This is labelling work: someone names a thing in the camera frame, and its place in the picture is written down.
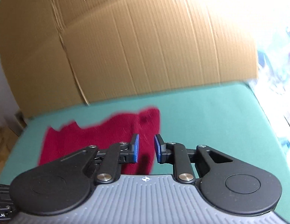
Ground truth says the green table cloth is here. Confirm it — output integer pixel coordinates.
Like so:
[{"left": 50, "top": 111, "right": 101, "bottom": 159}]
[{"left": 0, "top": 82, "right": 290, "bottom": 222}]

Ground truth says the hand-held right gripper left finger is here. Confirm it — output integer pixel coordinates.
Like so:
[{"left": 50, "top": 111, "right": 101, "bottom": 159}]
[{"left": 61, "top": 133, "right": 139, "bottom": 184}]

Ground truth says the red knit sweater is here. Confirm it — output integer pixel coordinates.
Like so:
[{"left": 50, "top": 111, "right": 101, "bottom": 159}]
[{"left": 39, "top": 106, "right": 160, "bottom": 175}]

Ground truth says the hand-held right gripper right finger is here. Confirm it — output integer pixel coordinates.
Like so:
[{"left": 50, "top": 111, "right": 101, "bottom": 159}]
[{"left": 154, "top": 134, "right": 233, "bottom": 183}]

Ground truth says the large flattened cardboard sheet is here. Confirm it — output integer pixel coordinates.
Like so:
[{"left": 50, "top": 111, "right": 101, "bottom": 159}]
[{"left": 0, "top": 0, "right": 259, "bottom": 118}]

